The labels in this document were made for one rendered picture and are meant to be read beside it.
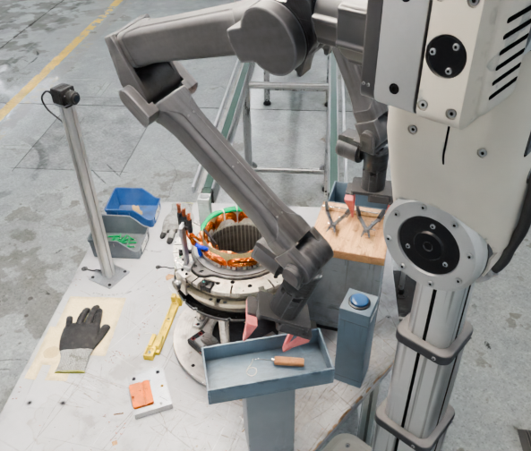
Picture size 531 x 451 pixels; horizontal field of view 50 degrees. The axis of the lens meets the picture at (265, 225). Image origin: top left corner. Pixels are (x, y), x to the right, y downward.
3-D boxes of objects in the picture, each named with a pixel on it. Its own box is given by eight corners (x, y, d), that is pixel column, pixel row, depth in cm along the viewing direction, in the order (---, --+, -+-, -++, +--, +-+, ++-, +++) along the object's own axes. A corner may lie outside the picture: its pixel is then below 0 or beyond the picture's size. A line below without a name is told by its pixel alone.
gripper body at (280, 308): (254, 296, 107) (269, 268, 103) (304, 310, 109) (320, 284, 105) (254, 321, 101) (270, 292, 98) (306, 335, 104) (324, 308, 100)
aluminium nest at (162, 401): (128, 380, 143) (126, 374, 141) (163, 370, 145) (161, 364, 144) (135, 419, 134) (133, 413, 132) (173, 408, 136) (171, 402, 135)
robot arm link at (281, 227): (120, 82, 87) (171, 48, 92) (115, 99, 92) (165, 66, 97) (306, 289, 89) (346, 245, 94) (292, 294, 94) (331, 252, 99)
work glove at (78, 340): (74, 305, 164) (72, 300, 163) (119, 307, 163) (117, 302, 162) (40, 372, 145) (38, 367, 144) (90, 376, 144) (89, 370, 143)
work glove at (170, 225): (172, 203, 205) (171, 198, 203) (203, 204, 204) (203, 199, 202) (155, 245, 186) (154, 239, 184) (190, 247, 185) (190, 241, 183)
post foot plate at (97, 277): (130, 272, 176) (129, 269, 175) (110, 289, 169) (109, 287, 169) (108, 262, 179) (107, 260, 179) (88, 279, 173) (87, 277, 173)
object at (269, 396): (218, 472, 123) (207, 390, 106) (211, 428, 132) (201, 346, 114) (328, 450, 127) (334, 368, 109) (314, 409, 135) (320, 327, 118)
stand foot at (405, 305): (363, 270, 290) (363, 268, 289) (430, 274, 287) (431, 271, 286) (365, 319, 263) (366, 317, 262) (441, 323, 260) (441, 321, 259)
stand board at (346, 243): (322, 208, 156) (323, 200, 154) (392, 218, 151) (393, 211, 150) (306, 253, 141) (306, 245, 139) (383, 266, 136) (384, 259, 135)
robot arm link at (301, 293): (315, 279, 95) (330, 268, 100) (284, 255, 97) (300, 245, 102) (298, 308, 99) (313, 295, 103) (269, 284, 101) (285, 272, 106)
